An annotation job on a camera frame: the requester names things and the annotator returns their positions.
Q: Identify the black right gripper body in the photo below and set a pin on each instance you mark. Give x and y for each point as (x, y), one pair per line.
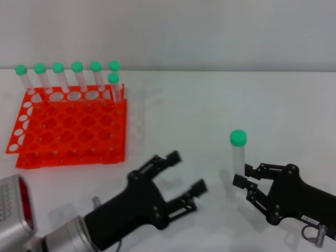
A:
(291, 197)

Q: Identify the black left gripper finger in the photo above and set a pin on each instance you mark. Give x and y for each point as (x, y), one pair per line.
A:
(157, 164)
(189, 199)

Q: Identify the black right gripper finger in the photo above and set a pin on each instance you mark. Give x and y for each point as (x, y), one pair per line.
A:
(253, 193)
(267, 170)

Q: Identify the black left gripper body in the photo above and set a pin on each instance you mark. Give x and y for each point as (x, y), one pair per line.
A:
(136, 204)

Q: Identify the clear tube green cap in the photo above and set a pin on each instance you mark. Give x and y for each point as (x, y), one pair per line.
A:
(40, 68)
(239, 137)
(96, 66)
(114, 65)
(58, 67)
(21, 69)
(114, 78)
(77, 66)

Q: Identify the orange plastic test tube rack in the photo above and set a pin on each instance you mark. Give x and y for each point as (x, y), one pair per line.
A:
(78, 123)

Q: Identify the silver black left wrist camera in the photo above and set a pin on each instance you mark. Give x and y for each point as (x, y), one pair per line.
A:
(15, 204)

